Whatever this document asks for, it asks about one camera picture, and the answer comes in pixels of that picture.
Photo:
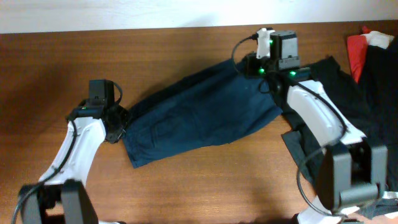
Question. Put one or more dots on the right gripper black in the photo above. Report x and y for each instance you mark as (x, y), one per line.
(253, 71)

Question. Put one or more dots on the red cloth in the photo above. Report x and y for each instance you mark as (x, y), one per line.
(357, 46)

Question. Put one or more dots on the black garment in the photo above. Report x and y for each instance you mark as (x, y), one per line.
(345, 94)

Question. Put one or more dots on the dark navy garment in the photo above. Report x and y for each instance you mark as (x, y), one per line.
(379, 83)

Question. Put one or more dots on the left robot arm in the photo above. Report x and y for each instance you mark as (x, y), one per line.
(60, 195)

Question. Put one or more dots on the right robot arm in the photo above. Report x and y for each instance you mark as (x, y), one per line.
(353, 172)

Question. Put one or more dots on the white cloth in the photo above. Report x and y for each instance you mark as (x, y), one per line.
(378, 39)

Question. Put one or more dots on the navy blue shorts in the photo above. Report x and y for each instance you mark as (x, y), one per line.
(213, 107)

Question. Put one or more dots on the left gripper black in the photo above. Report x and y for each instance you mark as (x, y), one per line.
(125, 115)

